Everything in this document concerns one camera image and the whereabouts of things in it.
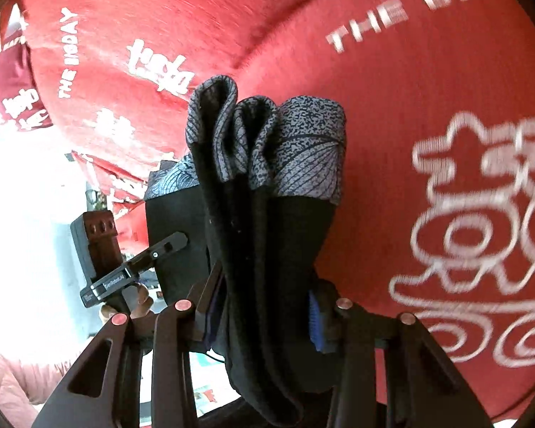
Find dark red printed cloth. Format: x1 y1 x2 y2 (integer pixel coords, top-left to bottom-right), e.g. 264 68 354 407
0 42 54 133

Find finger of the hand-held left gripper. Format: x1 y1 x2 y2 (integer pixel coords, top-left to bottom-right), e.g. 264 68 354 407
134 232 189 274

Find printed paper sheet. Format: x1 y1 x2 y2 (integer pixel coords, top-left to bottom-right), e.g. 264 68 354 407
191 352 239 416

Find red printed blanket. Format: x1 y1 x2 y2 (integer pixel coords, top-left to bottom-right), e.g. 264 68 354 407
18 0 535 424

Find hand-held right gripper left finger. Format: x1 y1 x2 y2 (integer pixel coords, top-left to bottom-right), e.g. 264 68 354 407
31 262 224 428

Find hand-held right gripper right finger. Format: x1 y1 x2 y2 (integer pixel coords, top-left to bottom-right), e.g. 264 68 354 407
309 279 495 428

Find black pants with grey waistband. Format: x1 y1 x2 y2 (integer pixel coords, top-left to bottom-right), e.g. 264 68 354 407
143 76 348 428

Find person's left hand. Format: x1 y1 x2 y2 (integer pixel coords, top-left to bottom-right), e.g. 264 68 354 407
126 284 155 320

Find person's left forearm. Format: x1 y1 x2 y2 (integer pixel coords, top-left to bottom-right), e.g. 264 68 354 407
0 342 72 421

